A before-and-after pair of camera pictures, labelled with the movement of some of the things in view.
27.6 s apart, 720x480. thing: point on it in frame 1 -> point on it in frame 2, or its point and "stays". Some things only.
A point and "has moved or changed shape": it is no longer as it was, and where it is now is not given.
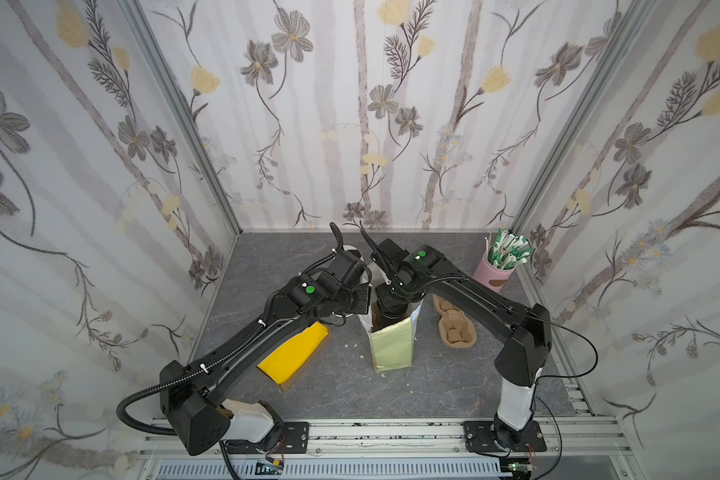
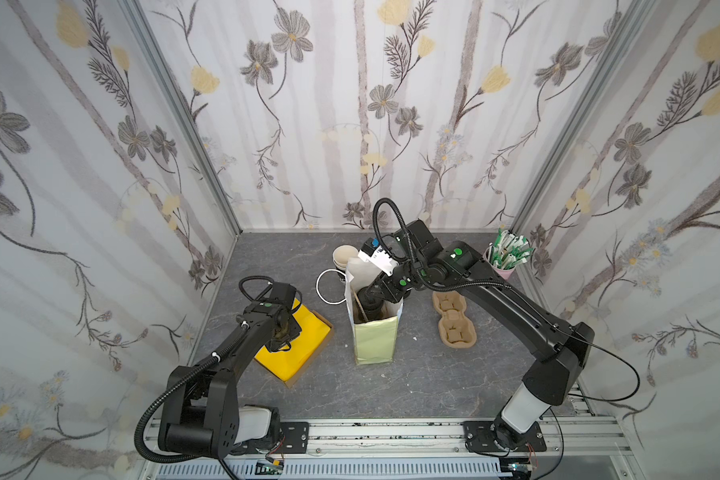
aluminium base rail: [406, 449] stays
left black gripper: [345, 264] -> [282, 335]
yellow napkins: [286, 362] stays
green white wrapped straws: [507, 250] stays
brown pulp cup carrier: [454, 327] stays
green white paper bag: [392, 340] has moved or changed shape
